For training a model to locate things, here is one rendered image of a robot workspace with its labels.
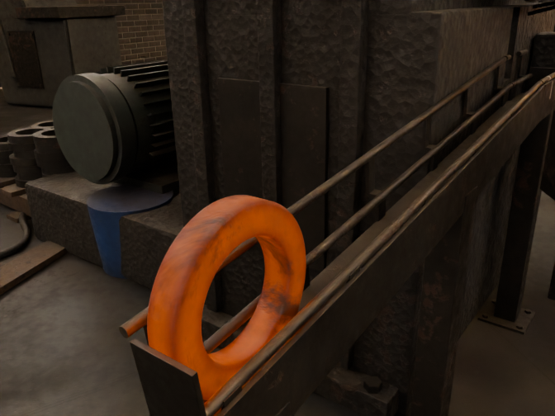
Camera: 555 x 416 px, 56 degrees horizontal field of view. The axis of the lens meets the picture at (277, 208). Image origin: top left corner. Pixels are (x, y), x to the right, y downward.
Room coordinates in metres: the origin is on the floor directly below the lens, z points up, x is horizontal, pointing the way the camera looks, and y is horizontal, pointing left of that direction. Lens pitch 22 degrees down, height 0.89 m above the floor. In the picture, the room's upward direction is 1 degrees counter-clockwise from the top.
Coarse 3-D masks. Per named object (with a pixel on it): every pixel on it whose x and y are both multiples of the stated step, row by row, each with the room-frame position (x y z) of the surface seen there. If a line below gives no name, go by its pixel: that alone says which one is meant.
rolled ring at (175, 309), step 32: (192, 224) 0.40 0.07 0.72; (224, 224) 0.39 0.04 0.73; (256, 224) 0.42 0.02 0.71; (288, 224) 0.46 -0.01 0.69; (192, 256) 0.37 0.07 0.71; (224, 256) 0.39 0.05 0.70; (288, 256) 0.46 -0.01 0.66; (160, 288) 0.36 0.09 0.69; (192, 288) 0.36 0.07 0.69; (288, 288) 0.46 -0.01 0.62; (160, 320) 0.35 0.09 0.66; (192, 320) 0.36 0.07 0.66; (256, 320) 0.45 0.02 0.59; (288, 320) 0.46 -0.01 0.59; (192, 352) 0.35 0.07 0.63; (224, 352) 0.42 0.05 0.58; (256, 352) 0.42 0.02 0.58; (224, 384) 0.38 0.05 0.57
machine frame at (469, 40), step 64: (192, 0) 1.26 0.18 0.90; (256, 0) 1.18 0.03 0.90; (320, 0) 1.08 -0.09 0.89; (384, 0) 1.00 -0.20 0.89; (448, 0) 1.11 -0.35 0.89; (512, 0) 1.48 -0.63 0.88; (192, 64) 1.26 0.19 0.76; (256, 64) 1.18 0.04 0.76; (320, 64) 1.08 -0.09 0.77; (384, 64) 1.00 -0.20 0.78; (448, 64) 0.98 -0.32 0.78; (512, 64) 1.34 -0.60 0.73; (192, 128) 1.27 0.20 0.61; (256, 128) 1.18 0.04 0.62; (320, 128) 1.07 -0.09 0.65; (384, 128) 0.99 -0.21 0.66; (448, 128) 1.01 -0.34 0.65; (192, 192) 1.33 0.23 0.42; (256, 192) 1.18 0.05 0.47; (512, 192) 1.52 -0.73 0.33; (256, 256) 1.20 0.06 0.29; (320, 256) 1.07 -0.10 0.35; (384, 320) 0.98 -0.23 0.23; (320, 384) 1.01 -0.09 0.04; (384, 384) 0.96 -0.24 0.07
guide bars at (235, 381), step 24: (528, 96) 1.10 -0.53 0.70; (504, 120) 0.96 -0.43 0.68; (480, 144) 0.85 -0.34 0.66; (456, 168) 0.77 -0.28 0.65; (432, 192) 0.69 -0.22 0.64; (408, 216) 0.63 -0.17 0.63; (384, 240) 0.57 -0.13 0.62; (360, 264) 0.53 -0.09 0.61; (336, 288) 0.48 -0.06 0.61; (312, 312) 0.45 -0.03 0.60; (288, 336) 0.42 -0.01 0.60; (264, 360) 0.39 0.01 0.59; (240, 384) 0.36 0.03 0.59; (216, 408) 0.34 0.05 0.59
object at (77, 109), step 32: (128, 64) 1.96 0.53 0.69; (160, 64) 2.03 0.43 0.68; (64, 96) 1.79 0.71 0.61; (96, 96) 1.69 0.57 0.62; (128, 96) 1.76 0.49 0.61; (160, 96) 1.85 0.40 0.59; (64, 128) 1.82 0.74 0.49; (96, 128) 1.70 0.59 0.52; (128, 128) 1.68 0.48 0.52; (160, 128) 1.80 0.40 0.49; (96, 160) 1.72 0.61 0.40; (128, 160) 1.69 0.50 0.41; (160, 160) 1.87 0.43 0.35; (32, 192) 1.92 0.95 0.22; (64, 192) 1.82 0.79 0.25; (160, 192) 1.76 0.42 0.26; (64, 224) 1.80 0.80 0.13; (128, 224) 1.56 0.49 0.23; (160, 224) 1.51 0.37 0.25; (96, 256) 1.70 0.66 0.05; (128, 256) 1.58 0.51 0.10; (160, 256) 1.48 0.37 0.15
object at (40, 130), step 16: (32, 128) 2.36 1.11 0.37; (48, 128) 2.36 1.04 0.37; (0, 144) 2.35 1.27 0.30; (16, 144) 2.20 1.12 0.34; (32, 144) 2.21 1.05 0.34; (48, 144) 2.04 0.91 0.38; (0, 160) 2.35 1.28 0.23; (16, 160) 2.20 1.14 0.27; (32, 160) 2.21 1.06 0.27; (48, 160) 2.04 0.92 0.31; (64, 160) 2.06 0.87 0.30; (0, 176) 2.35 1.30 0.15; (16, 176) 2.27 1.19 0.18; (32, 176) 2.20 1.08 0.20; (0, 192) 2.32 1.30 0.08; (16, 192) 2.15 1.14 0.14; (16, 208) 2.24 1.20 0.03
